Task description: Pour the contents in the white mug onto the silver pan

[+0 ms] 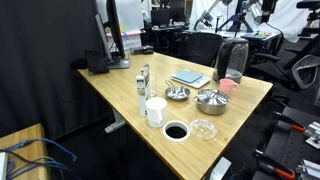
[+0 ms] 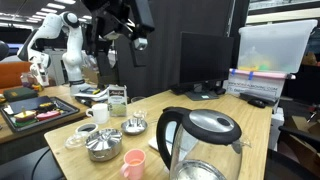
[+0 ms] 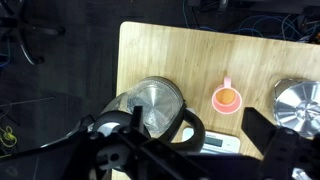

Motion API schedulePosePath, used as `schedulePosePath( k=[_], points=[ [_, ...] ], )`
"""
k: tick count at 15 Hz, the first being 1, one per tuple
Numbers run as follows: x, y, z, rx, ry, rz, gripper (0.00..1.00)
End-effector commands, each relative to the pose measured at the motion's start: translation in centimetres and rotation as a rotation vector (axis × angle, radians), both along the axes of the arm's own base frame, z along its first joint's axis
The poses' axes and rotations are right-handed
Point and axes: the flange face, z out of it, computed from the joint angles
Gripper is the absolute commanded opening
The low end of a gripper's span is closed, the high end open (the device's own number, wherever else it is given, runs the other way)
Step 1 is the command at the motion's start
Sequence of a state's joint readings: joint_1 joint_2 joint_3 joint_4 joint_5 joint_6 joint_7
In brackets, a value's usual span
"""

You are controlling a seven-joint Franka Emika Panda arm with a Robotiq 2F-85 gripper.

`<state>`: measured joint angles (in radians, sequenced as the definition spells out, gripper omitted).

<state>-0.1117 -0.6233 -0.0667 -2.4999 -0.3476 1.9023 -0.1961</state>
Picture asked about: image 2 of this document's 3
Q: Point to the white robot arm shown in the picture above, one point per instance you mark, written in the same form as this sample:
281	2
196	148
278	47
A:
111	19

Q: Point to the clear glass lid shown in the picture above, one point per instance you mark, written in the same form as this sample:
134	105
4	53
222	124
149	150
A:
76	140

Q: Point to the black office chair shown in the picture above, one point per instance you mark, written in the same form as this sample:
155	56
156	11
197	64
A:
295	150

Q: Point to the clear drinking glass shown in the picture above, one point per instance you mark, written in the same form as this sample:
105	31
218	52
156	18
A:
138	104

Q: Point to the black computer monitor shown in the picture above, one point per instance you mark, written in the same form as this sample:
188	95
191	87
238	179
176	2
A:
204	61

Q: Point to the black glass electric kettle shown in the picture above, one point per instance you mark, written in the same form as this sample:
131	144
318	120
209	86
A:
200	144

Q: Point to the dark green case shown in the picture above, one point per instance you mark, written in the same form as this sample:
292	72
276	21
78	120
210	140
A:
18	94

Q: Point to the black computer mouse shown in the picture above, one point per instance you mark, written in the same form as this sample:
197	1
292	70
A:
257	103

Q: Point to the white mug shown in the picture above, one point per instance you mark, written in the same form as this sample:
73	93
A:
99	112

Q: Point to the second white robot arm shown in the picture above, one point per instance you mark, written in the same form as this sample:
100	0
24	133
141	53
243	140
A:
72	56

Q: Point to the small silver pan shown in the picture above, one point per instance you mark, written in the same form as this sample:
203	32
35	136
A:
134	126

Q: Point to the white cardboard box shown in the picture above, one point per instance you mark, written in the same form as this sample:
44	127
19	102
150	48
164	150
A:
269	83

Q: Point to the pink plastic cup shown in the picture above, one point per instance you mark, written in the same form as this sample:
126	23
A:
134	163

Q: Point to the black tray with toys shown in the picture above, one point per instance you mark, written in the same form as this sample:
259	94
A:
30	113

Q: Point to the clear plastic storage bin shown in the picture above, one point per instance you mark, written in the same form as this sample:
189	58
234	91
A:
277	47

